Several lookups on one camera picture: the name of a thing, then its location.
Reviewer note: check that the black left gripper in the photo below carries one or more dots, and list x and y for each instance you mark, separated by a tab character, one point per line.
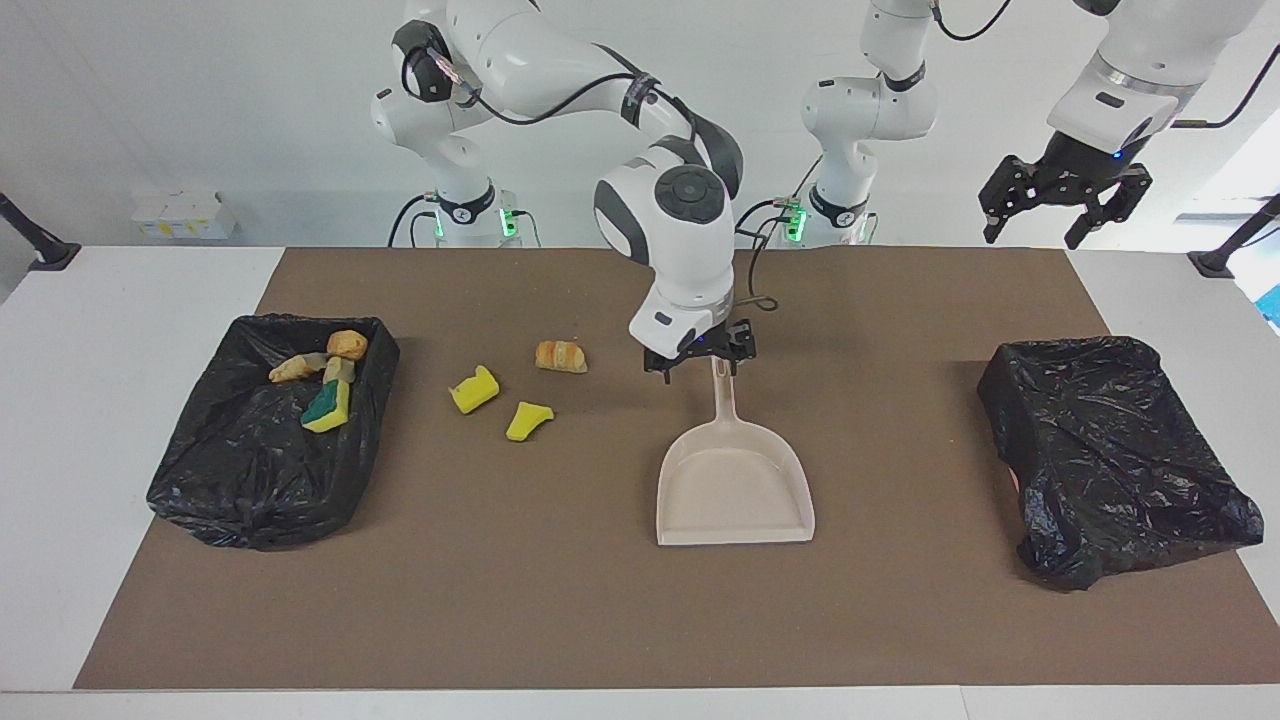
1085	170

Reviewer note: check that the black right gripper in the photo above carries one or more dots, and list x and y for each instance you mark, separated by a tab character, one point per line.
705	348

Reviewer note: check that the beige plastic dustpan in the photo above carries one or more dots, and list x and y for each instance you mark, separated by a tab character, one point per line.
735	490

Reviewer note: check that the brown bread roll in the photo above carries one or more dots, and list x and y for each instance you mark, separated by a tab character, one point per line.
347	345

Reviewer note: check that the pale striped croissant piece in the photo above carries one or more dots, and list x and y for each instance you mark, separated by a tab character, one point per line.
339	371

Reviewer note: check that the yellow sponge with green back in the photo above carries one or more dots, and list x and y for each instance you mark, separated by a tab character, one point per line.
328	408

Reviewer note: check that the orange striped croissant piece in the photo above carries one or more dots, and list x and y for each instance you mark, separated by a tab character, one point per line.
298	368
560	357

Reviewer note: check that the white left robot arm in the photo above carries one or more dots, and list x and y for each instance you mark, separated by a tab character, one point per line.
880	110

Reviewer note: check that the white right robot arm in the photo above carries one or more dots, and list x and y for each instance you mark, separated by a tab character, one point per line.
540	50

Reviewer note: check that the black bag lined bin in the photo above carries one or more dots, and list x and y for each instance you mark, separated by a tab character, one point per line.
1100	450
250	480

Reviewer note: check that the black stand foot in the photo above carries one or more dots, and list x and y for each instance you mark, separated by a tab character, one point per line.
20	215
1215	262

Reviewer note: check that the small yellow sponge scrap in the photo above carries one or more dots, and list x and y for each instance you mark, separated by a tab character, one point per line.
528	421

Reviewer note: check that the notched yellow sponge scrap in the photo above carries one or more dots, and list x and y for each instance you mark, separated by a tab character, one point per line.
474	391

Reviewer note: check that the blue object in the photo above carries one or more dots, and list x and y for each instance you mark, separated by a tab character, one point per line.
1273	305

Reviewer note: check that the brown table mat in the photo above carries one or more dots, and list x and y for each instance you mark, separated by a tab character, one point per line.
700	620

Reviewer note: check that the small white box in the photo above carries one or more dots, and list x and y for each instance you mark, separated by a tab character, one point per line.
185	215

